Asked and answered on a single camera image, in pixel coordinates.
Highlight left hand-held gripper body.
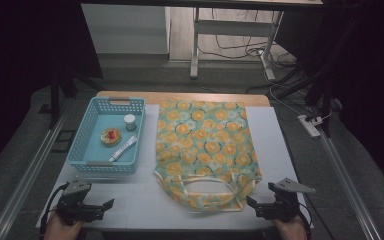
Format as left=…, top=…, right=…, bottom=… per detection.
left=55, top=179, right=97, bottom=225

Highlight left hand-held gripper cable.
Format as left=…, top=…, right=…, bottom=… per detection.
left=39, top=182, right=70, bottom=234

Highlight white cable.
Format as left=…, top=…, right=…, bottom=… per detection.
left=263, top=68, right=333, bottom=122

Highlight white power strip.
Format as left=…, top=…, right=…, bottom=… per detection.
left=297, top=114, right=323, bottom=139

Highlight black stand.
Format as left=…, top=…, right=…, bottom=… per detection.
left=273, top=64, right=335, bottom=138
left=47, top=64, right=105, bottom=130

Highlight person's right hand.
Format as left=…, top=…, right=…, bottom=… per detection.
left=272, top=216, right=310, bottom=240

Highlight grey cabinet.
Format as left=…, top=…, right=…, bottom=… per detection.
left=81, top=3, right=171, bottom=55

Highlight blue plastic basket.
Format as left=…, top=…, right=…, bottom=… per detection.
left=66, top=96, right=147, bottom=175

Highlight right hand-held gripper cable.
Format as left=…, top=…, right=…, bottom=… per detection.
left=296, top=202, right=314, bottom=238

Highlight black floor cables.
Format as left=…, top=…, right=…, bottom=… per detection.
left=197, top=9, right=298, bottom=69

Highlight hand-held gripper cable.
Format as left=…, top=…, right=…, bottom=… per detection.
left=296, top=202, right=314, bottom=238
left=39, top=182, right=70, bottom=234

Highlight round yellow candy tin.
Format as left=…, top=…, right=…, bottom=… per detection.
left=100, top=127, right=123, bottom=147

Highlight white ointment tube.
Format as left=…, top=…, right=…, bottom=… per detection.
left=108, top=134, right=139, bottom=164

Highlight person's left hand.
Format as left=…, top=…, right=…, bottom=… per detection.
left=43, top=213, right=85, bottom=240

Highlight white metal desk frame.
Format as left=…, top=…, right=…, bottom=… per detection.
left=80, top=0, right=324, bottom=81

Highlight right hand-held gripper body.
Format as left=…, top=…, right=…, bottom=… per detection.
left=262, top=177, right=317, bottom=223

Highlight fruit-print tote bag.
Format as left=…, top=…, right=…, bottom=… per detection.
left=153, top=98, right=263, bottom=213

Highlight black floor bracket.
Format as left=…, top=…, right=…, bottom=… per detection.
left=51, top=129, right=77, bottom=154

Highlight small white-capped bottle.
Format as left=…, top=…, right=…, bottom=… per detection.
left=123, top=113, right=138, bottom=132

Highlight aluminium rail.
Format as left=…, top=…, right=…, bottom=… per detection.
left=0, top=109, right=72, bottom=240
left=319, top=133, right=383, bottom=240

